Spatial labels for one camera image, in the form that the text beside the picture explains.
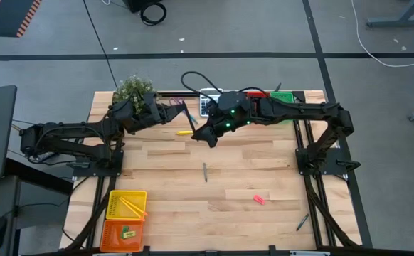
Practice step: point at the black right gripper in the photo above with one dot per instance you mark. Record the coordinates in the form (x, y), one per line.
(221, 126)

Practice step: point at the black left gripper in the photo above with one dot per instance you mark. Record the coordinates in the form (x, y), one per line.
(144, 113)

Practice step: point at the black pen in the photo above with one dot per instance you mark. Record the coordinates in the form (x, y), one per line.
(190, 119)

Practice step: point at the pink eraser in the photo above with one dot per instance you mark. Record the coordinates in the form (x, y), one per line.
(259, 200)

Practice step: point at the green eraser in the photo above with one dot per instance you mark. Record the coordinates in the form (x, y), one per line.
(125, 227)

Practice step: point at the yellow eraser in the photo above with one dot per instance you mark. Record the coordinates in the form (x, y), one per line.
(130, 234)

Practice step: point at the dark teal pen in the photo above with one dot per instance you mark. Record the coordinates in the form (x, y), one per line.
(302, 222)

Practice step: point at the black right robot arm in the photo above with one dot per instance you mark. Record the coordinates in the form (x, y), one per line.
(299, 108)

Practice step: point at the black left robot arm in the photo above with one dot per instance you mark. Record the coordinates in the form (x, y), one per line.
(68, 128)

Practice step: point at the yellow highlighter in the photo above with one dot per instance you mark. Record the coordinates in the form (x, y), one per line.
(184, 132)

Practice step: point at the white desk calculator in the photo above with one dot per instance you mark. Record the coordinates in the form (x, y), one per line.
(205, 106)

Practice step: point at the grey pen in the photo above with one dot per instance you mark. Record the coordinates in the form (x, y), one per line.
(205, 172)

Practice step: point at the green potted plant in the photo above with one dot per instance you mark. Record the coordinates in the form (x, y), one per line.
(132, 87)

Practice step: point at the red plastic bin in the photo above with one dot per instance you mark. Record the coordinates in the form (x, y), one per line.
(257, 94)

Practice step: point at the green plastic bin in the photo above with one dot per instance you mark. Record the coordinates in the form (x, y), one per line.
(281, 96)

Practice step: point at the small black pointed object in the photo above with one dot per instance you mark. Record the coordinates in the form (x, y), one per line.
(278, 87)

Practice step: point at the yellow plastic bin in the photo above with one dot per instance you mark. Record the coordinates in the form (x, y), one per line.
(112, 206)

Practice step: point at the black box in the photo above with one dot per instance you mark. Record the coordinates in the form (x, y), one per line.
(136, 4)

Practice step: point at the orange plastic bin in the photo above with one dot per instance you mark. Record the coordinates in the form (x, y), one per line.
(111, 236)

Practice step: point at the black desk beam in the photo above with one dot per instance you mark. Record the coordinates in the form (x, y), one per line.
(40, 176)

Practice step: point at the orange striped floor mat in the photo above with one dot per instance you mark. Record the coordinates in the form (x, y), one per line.
(8, 17)

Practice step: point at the grey desk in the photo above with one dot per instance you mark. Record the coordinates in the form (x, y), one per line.
(0, 199)

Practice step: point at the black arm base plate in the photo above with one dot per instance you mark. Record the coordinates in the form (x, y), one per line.
(335, 167)
(86, 171)

